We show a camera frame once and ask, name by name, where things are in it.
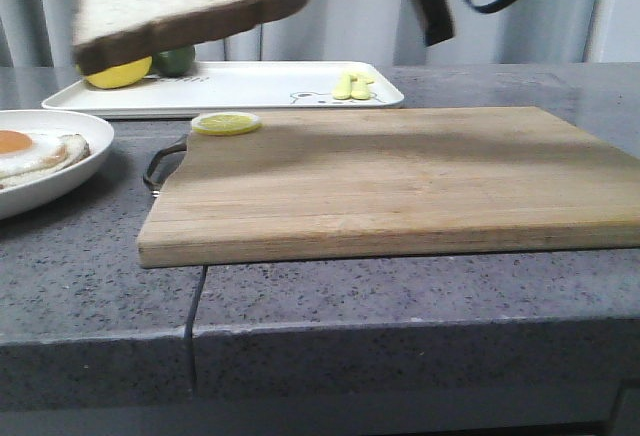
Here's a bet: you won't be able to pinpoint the white bread slice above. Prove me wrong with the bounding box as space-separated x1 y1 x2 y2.
72 0 308 75

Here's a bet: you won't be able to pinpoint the white round plate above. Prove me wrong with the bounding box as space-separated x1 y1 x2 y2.
1 109 115 219

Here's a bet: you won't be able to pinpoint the white rectangular tray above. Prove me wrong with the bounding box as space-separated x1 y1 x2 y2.
42 61 404 120

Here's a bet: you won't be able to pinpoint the pale green clip pieces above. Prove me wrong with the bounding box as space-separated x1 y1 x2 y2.
331 72 375 100

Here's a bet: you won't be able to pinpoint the wooden cutting board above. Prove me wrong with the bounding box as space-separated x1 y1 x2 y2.
137 107 639 268

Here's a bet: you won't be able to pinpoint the yellow lemon slice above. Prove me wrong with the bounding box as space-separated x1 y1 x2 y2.
191 112 262 136

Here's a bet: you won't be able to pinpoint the green lime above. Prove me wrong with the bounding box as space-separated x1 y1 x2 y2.
152 46 196 77

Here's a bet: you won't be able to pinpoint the whole yellow lemon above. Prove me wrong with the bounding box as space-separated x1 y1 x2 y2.
83 56 152 89

